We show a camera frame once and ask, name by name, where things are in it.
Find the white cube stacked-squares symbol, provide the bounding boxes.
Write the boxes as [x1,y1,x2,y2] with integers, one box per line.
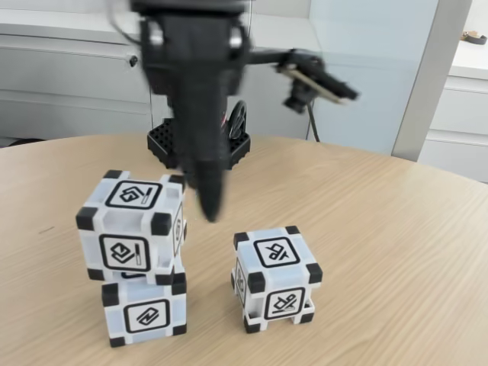
[75,169,188,286]

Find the white cube crossed symbol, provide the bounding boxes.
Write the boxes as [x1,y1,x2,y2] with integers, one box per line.
[230,225,323,335]

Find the white cube zigzag symbol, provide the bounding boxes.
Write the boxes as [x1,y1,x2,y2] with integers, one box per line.
[101,271,188,348]

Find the white drawer cabinet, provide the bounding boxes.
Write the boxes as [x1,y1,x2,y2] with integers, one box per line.
[419,36,488,180]

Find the black ring-shaped clamp knob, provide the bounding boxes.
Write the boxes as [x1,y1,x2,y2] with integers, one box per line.
[227,99,249,139]

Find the black camera cable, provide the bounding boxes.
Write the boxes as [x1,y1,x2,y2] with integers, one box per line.
[304,101,322,143]

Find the bare circuit board camera module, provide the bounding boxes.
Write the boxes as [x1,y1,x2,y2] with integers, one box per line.
[274,47,361,114]

